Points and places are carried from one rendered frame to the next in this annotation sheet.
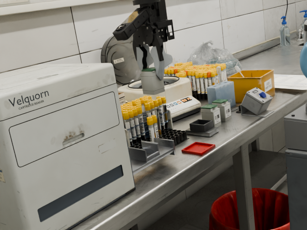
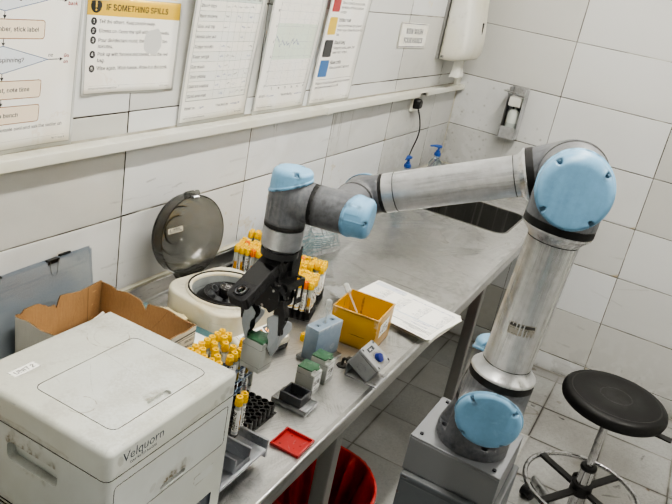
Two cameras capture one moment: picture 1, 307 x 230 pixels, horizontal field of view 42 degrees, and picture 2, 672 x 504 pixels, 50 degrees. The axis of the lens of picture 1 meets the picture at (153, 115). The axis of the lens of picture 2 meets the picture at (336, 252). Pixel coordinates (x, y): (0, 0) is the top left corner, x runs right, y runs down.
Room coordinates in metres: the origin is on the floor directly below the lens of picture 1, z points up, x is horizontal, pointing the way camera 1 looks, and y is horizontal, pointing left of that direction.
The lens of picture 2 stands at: (-0.10, 0.28, 1.79)
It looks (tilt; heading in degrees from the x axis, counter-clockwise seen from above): 22 degrees down; 341
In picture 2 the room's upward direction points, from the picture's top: 11 degrees clockwise
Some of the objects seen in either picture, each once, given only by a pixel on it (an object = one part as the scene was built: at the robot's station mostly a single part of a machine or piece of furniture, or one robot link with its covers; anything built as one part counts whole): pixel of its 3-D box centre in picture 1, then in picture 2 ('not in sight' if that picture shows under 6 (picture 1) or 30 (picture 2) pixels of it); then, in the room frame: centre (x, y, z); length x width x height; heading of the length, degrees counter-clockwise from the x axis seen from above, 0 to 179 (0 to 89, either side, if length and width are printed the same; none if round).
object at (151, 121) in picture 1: (156, 128); (239, 400); (1.12, 0.00, 0.93); 0.17 x 0.09 x 0.11; 137
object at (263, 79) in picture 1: (251, 86); (361, 320); (1.50, -0.39, 0.93); 0.13 x 0.13 x 0.10; 51
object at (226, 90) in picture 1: (221, 98); (321, 339); (1.39, -0.25, 0.92); 0.10 x 0.07 x 0.10; 129
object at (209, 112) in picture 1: (210, 116); (308, 377); (1.25, -0.18, 0.91); 0.05 x 0.04 x 0.07; 47
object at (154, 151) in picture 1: (139, 157); (222, 464); (0.94, 0.05, 0.92); 0.21 x 0.07 x 0.05; 137
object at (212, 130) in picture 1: (201, 127); (295, 397); (1.19, -0.14, 0.89); 0.09 x 0.05 x 0.04; 47
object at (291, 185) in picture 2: not in sight; (290, 197); (1.08, -0.03, 1.40); 0.09 x 0.08 x 0.11; 58
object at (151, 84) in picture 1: (152, 81); (257, 351); (1.07, -0.01, 1.08); 0.05 x 0.04 x 0.06; 42
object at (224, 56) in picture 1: (221, 60); (314, 227); (2.12, -0.40, 0.94); 0.20 x 0.17 x 0.14; 119
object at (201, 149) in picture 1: (198, 148); (292, 442); (1.05, -0.11, 0.88); 0.07 x 0.07 x 0.01; 47
